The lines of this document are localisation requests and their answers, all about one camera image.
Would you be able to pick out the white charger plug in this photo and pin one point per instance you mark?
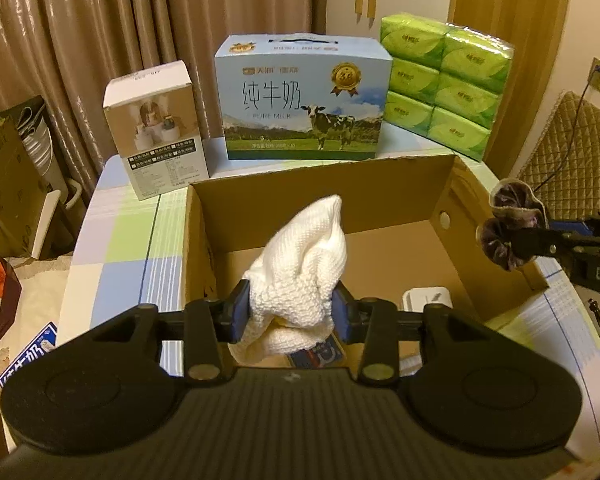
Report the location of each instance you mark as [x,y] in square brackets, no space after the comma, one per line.
[425,297]

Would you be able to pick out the purple velvet scrunchie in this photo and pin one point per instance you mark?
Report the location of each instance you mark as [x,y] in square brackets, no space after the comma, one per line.
[515,200]

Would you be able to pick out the white knitted cloth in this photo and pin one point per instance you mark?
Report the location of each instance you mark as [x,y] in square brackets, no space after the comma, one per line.
[300,260]

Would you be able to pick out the blue milk carton case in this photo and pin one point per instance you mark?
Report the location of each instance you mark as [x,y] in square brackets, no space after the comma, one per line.
[280,125]

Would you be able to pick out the brown cardboard carton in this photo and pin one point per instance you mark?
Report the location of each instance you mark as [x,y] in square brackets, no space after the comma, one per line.
[10,175]

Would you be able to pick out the bundle of green tissue packets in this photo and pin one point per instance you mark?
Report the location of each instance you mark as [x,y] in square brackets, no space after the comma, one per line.
[460,95]

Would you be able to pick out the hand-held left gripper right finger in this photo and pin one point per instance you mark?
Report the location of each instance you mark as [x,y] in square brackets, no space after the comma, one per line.
[341,317]

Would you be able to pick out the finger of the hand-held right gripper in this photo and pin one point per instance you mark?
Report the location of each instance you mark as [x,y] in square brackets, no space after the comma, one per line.
[570,226]
[545,245]

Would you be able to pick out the white and brown product box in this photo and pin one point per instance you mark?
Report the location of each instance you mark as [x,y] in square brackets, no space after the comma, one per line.
[165,160]

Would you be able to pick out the quilted brown chair cushion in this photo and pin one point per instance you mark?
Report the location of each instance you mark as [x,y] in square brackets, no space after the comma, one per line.
[580,150]

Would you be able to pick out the cardboard box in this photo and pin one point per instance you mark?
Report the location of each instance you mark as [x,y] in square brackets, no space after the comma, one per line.
[380,260]

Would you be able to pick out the small blue packet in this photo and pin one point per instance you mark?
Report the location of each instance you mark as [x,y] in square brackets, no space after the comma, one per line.
[320,355]

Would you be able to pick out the small blue milk carton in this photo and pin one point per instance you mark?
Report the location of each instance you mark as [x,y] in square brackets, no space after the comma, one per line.
[30,355]

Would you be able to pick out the brown curtain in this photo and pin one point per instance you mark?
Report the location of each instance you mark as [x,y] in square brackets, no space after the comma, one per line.
[80,35]

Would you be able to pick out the dark wooden box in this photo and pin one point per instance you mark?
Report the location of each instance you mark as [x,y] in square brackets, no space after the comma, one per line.
[5,305]

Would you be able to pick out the white plastic frame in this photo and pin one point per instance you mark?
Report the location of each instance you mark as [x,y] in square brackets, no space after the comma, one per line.
[45,220]

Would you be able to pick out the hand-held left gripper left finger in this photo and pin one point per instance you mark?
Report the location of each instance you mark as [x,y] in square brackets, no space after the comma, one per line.
[240,310]

